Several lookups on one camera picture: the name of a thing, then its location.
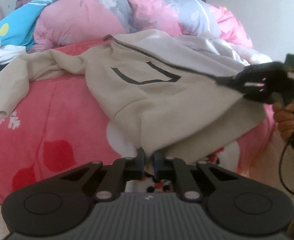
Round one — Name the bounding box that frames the beige zip hoodie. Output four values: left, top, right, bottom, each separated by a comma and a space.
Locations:
0, 30, 267, 163

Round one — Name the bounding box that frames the operator right hand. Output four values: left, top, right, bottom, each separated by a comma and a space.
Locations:
272, 100, 294, 142

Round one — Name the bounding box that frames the pink grey floral duvet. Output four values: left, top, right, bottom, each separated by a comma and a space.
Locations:
28, 0, 253, 53

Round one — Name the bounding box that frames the blue pillow with stripes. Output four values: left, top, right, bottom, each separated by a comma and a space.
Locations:
0, 0, 58, 50

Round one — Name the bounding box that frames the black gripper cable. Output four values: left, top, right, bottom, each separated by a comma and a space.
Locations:
279, 118, 294, 197

